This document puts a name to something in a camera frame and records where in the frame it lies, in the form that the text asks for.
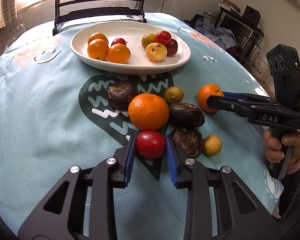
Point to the white plastic bucket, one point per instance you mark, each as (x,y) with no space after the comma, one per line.
(260,67)

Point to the light blue patterned tablecloth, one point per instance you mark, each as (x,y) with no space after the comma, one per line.
(54,115)

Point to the red cherry tomato left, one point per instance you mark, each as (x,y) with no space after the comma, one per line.
(119,41)

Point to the red cherry tomato right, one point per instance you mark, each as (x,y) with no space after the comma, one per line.
(163,37)

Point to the orange tomato front left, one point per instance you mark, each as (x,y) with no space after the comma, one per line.
(98,49)

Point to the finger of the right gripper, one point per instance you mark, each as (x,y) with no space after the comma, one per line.
(235,97)
(243,108)

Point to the small orange mandarin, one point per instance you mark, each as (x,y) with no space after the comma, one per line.
(204,93)

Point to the person's right hand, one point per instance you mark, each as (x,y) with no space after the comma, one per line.
(273,147)

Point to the black framed painted screen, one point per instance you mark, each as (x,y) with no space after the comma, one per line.
(137,13)

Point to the yellow spotted loquat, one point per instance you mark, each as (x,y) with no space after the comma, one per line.
(156,51)

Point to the large orange mandarin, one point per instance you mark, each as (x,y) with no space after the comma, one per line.
(148,112)

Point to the black metal shelf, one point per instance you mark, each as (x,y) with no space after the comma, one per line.
(248,36)

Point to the yellow-green longan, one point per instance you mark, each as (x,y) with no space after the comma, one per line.
(173,95)

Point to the yellow longan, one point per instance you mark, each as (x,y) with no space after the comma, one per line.
(212,145)

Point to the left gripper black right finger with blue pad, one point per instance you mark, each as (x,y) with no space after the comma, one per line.
(219,203)

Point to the orange tomato front middle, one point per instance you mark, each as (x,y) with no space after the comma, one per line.
(119,53)

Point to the orange tomato back left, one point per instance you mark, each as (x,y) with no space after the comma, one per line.
(96,36)

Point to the dark water chestnut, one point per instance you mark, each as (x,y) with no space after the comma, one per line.
(120,94)
(190,139)
(185,115)

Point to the white oval plate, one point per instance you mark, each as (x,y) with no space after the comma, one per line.
(132,32)

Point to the orange tomato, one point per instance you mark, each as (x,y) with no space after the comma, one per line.
(98,49)
(119,53)
(96,36)

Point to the green-yellow tomato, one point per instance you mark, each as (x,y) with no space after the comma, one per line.
(148,39)

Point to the dark red cherry tomato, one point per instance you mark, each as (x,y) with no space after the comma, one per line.
(172,47)

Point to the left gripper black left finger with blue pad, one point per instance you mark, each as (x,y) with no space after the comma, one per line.
(81,204)

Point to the blue clothes pile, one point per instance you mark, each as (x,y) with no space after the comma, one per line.
(221,36)

